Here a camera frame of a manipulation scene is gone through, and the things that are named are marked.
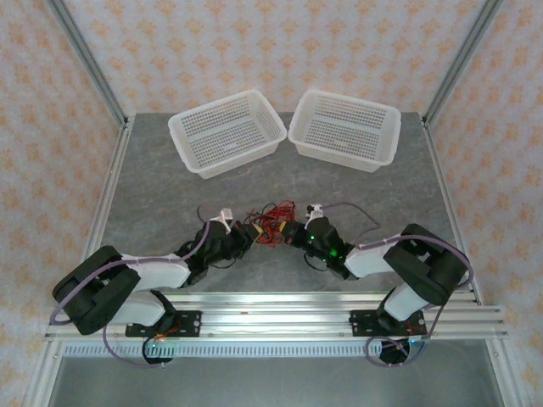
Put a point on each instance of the aluminium side rail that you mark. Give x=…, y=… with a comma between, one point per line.
x=112, y=178
x=441, y=178

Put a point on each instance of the aluminium frame post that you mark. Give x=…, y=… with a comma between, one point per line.
x=92, y=63
x=459, y=63

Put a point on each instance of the aluminium mounting beam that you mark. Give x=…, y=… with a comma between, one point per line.
x=275, y=313

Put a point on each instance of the white perforated plastic basket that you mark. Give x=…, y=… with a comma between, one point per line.
x=229, y=131
x=343, y=127

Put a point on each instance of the aluminium frame leg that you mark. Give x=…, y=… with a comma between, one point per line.
x=502, y=381
x=42, y=381

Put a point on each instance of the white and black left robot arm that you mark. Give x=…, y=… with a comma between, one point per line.
x=157, y=271

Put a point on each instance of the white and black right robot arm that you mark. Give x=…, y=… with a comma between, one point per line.
x=365, y=258

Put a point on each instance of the black gripper lead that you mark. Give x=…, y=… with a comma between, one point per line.
x=198, y=210
x=309, y=263

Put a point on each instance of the black round base cover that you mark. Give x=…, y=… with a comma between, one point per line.
x=155, y=358
x=392, y=358

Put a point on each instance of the black left gripper lead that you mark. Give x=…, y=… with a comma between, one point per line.
x=198, y=210

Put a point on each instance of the black right gripper lead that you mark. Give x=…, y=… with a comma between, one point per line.
x=309, y=263

